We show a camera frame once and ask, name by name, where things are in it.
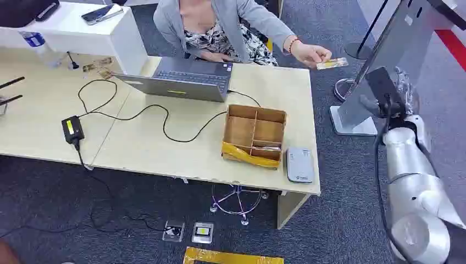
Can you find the person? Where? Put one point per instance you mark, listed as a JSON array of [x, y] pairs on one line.
[[225, 25]]

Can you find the wooden box with yellow tape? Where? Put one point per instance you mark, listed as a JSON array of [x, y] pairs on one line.
[[251, 131]]

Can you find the grey card reader device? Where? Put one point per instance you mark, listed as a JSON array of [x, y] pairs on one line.
[[299, 165]]

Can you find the black antenna rod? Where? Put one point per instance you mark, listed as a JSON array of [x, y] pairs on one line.
[[12, 82], [11, 99]]

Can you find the white cabinet box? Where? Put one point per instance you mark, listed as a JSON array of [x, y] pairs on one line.
[[91, 36]]

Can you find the floor socket with yellow label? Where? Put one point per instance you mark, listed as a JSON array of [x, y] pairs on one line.
[[202, 233]]

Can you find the robot right arm silver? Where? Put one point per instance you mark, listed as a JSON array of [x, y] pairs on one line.
[[415, 189]]

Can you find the black power adapter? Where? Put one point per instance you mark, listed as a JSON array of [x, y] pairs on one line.
[[72, 129]]

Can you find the chrome stool base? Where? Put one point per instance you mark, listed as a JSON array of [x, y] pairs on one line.
[[237, 204]]

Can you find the clear water bottle blue label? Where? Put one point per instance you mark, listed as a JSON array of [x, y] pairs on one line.
[[43, 51]]

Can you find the robot right hand grey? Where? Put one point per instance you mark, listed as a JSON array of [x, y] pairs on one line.
[[386, 91]]

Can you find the card in wooden box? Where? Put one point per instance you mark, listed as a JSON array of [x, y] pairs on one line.
[[268, 148]]

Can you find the yellow taped frame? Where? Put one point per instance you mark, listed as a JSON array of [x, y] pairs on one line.
[[218, 257]]

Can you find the black bag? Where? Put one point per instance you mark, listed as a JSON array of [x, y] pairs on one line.
[[18, 11]]

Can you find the black pole with round base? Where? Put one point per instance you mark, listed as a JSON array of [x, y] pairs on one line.
[[358, 50]]

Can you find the person's right hand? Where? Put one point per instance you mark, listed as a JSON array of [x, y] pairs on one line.
[[216, 57]]

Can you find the smartphone with dark screen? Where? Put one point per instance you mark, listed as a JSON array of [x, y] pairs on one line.
[[102, 14]]

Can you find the floor socket with plug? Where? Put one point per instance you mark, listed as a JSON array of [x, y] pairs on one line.
[[173, 231]]

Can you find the brown rounded object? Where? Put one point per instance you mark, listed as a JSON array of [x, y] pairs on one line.
[[7, 254]]

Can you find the grey laptop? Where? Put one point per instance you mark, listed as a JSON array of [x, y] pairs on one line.
[[189, 89]]

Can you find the yellow printed card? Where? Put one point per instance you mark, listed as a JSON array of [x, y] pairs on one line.
[[333, 63]]

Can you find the white panel with red stripe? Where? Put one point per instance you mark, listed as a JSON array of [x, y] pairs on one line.
[[453, 45]]

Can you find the desk side panel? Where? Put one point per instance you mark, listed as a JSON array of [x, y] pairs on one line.
[[289, 209]]

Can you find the grey kiosk stand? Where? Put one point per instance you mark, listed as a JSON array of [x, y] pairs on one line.
[[393, 43]]

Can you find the small black antenna stub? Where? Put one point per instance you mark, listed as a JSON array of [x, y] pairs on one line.
[[72, 62]]

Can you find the person's left hand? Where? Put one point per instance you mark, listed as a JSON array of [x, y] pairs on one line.
[[309, 53]]

